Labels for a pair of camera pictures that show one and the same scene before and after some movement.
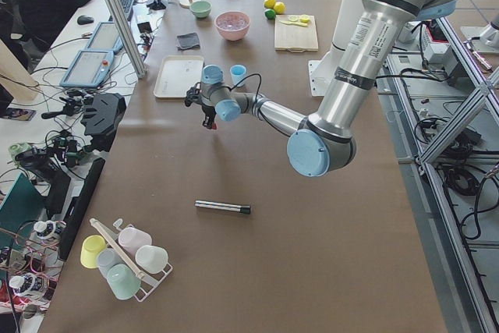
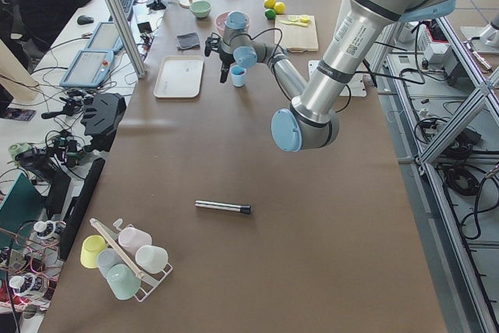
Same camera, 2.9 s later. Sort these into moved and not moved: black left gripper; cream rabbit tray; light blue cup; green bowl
Moved: black left gripper
Not moved: green bowl; light blue cup; cream rabbit tray
